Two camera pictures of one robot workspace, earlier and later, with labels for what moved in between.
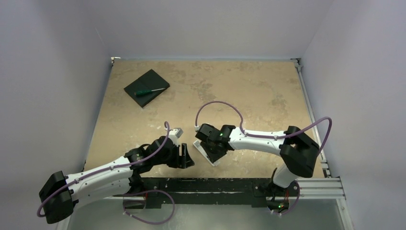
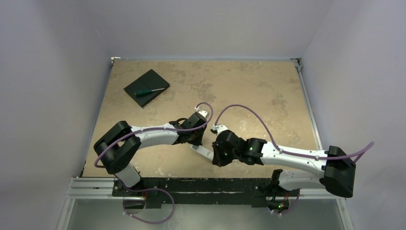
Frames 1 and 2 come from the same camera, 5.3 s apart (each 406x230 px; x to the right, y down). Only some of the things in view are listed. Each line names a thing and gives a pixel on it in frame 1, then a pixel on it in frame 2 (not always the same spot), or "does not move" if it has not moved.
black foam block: (146, 88) does not move
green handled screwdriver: (143, 92) does not move
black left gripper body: (172, 158) to (196, 137)
